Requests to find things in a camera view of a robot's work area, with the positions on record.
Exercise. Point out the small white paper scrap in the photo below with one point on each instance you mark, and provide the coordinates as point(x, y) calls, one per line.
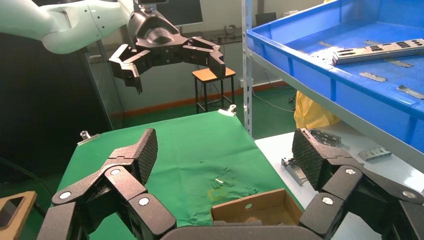
point(219, 181)

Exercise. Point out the brown wooden frame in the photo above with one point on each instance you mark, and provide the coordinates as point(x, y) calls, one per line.
point(29, 212)

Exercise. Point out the folded U-shaped metal bracket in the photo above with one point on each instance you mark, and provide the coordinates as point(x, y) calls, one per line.
point(374, 154)

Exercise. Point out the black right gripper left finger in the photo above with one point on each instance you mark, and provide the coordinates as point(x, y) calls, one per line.
point(147, 155)

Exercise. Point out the yellow plastic bag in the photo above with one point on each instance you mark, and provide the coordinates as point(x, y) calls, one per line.
point(311, 112)

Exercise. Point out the silver binder clip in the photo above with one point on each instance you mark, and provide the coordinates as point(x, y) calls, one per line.
point(228, 111)
point(85, 135)

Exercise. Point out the grey tape strip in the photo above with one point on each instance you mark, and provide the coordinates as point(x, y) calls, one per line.
point(372, 76)
point(325, 43)
point(399, 63)
point(371, 42)
point(410, 91)

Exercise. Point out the white metal shelf board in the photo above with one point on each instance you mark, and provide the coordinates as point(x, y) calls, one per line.
point(364, 127)

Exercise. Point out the brown cardboard box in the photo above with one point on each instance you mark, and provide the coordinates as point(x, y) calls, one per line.
point(232, 208)

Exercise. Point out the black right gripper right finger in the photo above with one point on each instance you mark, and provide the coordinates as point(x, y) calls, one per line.
point(308, 159)

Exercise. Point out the grey stamped metal bracket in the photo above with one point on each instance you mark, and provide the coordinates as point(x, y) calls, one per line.
point(326, 137)

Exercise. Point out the large black monitor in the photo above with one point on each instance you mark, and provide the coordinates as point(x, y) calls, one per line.
point(185, 11)

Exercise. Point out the flat rectangular metal frame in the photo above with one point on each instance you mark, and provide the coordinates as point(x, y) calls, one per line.
point(291, 170)

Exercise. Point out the stacked metal plates in tray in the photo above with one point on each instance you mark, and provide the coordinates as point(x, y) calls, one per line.
point(364, 58)

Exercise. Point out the black partition panel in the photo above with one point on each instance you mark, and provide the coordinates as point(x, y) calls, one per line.
point(39, 109)

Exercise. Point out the small black monitor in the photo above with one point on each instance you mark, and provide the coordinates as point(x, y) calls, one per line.
point(265, 19)

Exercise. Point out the slotted steel shelf leg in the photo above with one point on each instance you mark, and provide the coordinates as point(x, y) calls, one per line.
point(247, 82)

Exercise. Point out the dark background desk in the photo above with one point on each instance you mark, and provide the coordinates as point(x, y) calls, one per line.
point(228, 37)

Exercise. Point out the blue plastic tray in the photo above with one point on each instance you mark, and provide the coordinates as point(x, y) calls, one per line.
point(364, 96)

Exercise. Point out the wooden top metal stool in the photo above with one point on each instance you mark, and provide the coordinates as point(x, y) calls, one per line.
point(208, 74)

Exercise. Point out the green table cloth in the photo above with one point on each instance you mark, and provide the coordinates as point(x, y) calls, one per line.
point(192, 149)

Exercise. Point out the silver perforated metal plate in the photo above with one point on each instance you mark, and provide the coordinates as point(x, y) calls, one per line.
point(361, 52)

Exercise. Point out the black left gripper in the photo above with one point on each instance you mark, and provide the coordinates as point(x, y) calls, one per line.
point(155, 33)

